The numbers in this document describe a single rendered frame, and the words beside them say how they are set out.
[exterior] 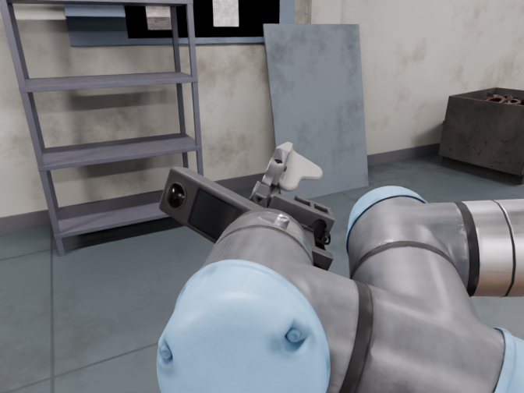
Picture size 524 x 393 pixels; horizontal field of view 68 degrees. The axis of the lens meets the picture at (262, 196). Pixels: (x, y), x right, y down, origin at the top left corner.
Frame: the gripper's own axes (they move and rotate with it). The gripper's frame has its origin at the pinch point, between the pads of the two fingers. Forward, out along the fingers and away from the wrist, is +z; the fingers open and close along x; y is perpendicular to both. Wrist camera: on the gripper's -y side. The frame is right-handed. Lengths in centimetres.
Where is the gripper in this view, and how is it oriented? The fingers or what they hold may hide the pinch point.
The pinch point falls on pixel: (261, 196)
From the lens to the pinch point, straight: 50.3
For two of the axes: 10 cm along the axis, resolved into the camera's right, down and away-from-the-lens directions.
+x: 3.7, -9.1, -2.1
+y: 9.3, 3.8, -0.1
